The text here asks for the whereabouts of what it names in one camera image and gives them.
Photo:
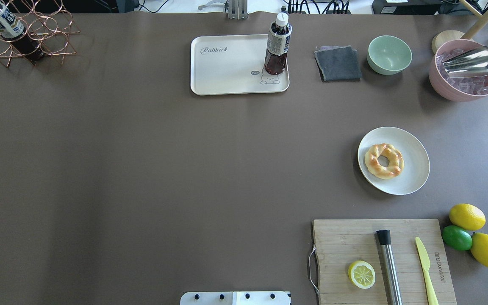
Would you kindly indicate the yellow plastic knife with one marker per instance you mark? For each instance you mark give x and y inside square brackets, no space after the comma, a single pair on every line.
[425,265]

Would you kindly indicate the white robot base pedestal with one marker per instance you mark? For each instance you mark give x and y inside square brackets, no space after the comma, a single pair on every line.
[237,298]

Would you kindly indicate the bottle in wire rack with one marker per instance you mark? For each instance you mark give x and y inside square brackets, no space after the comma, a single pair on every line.
[14,31]

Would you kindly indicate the half lemon slice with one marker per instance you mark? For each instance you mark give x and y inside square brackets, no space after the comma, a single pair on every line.
[361,274]

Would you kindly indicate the yellow lemon upper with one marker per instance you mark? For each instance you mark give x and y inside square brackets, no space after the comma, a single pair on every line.
[467,216]

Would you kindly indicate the grey folded cloth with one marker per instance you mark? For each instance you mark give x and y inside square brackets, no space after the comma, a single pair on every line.
[337,63]

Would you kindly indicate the cream rabbit tray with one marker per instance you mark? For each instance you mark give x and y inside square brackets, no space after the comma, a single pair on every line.
[232,64]

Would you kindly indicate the pink bowl with ice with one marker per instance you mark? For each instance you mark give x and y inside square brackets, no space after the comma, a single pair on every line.
[456,89]

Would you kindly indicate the twisted glazed donut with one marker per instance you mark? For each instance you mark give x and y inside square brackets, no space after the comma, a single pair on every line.
[396,163]

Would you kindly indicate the dark tea bottle on tray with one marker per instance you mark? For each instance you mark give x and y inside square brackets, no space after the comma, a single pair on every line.
[278,41]

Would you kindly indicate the green bowl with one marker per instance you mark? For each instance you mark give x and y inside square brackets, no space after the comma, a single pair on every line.
[388,55]

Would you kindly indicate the steel muddler black tip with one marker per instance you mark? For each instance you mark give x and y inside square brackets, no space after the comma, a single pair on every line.
[393,290]

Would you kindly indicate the copper wire bottle rack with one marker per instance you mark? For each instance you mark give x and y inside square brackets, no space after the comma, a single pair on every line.
[48,23]

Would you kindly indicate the round wooden stand base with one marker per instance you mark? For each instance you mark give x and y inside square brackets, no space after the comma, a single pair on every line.
[449,40]

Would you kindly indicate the green lime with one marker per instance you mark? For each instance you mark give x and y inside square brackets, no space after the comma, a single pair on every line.
[457,238]

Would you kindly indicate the white round plate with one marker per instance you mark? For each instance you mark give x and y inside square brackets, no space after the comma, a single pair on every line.
[417,164]

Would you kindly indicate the bamboo cutting board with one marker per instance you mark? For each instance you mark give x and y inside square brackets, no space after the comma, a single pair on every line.
[340,242]

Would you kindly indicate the steel ice scoop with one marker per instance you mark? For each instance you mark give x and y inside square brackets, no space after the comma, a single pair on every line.
[473,63]

